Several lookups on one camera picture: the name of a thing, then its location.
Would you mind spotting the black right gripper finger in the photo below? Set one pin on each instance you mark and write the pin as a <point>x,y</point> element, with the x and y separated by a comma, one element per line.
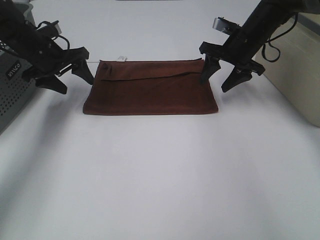
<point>236,77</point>
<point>211,66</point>

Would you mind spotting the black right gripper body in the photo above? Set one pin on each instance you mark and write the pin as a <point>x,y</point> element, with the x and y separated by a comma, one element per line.
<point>238,50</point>

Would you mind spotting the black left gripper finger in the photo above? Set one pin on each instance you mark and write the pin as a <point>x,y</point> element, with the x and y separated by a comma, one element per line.
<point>80,68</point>
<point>51,83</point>

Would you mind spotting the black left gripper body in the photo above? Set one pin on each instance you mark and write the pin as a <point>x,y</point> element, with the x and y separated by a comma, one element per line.
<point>48,58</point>

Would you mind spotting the brown towel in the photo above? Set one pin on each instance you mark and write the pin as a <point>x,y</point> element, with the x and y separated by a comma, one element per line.
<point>150,88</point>

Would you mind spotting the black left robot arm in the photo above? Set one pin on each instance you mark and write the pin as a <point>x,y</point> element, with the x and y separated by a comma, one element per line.
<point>14,26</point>

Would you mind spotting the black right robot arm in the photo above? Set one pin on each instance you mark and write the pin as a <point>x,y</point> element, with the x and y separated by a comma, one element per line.
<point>271,14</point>

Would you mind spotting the grey perforated plastic basket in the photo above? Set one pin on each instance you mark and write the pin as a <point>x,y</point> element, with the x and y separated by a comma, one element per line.
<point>14,91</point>

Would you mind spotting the beige storage box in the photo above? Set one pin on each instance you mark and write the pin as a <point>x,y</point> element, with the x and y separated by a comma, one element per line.
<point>292,65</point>

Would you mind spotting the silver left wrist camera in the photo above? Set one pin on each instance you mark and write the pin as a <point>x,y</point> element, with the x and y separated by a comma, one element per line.
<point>56,26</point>

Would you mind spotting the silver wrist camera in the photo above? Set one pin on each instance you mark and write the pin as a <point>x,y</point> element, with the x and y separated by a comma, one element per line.
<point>223,25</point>
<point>56,26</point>

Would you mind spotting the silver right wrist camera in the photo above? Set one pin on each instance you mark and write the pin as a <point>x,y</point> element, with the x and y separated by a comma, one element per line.
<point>223,25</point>

